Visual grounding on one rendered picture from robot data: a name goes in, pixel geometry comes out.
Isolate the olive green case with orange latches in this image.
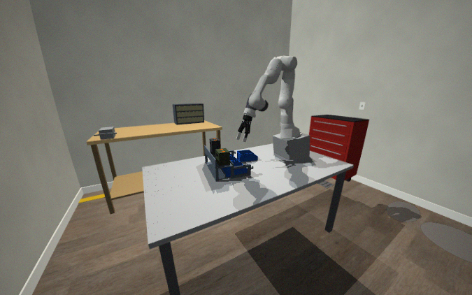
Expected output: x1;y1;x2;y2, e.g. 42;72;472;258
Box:
215;148;230;166

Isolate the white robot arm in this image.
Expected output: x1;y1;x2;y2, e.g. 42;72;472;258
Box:
244;56;302;139

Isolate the grey shelf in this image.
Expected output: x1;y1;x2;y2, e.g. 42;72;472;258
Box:
204;145;253;182

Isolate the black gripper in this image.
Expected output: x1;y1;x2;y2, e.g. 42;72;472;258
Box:
236;115;252;142

